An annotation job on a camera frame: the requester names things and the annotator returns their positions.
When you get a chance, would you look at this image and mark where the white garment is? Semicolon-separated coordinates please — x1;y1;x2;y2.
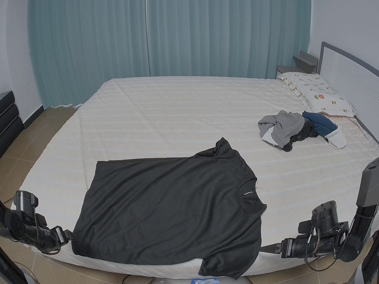
324;128;347;149
262;130;280;146

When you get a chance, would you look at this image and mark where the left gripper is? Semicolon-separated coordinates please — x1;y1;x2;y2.
41;225;65;253

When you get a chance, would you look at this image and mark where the white printed pillow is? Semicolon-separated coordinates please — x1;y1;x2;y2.
280;71;357;118

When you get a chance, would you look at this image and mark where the black garment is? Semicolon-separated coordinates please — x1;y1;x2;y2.
281;120;320;152

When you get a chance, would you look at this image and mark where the black T-shirt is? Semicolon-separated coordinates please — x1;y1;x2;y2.
72;137;267;278

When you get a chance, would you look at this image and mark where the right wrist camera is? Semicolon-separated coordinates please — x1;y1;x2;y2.
297;220;315;235

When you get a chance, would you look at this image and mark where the grey garment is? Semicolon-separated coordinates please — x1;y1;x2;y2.
258;110;305;147

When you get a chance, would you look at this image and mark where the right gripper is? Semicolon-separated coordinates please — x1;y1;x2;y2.
281;235;317;259

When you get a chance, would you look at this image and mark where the black chest of drawers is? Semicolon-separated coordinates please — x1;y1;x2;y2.
0;90;24;158

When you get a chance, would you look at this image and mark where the dark blue garment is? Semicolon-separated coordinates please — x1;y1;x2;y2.
302;111;339;138

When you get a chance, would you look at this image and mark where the grey bedside table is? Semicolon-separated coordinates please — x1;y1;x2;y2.
277;50;319;79

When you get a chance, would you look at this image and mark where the bed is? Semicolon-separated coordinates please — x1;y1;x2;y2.
16;41;379;277

